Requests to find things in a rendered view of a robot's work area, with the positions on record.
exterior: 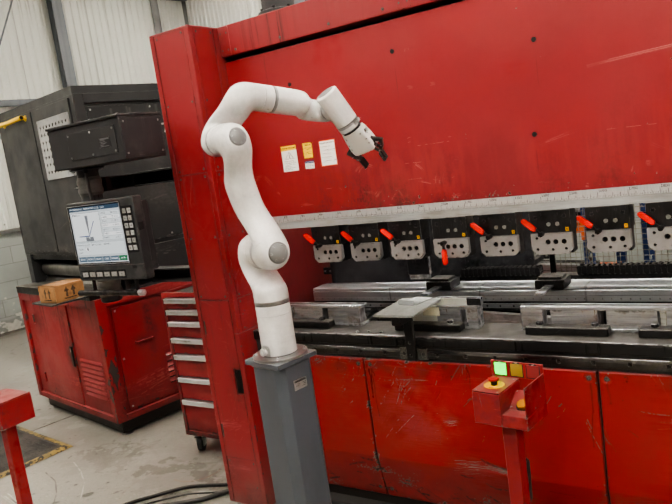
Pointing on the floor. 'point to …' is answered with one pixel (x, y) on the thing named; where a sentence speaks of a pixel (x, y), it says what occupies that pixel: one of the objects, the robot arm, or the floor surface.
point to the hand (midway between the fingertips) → (375, 161)
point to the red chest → (190, 364)
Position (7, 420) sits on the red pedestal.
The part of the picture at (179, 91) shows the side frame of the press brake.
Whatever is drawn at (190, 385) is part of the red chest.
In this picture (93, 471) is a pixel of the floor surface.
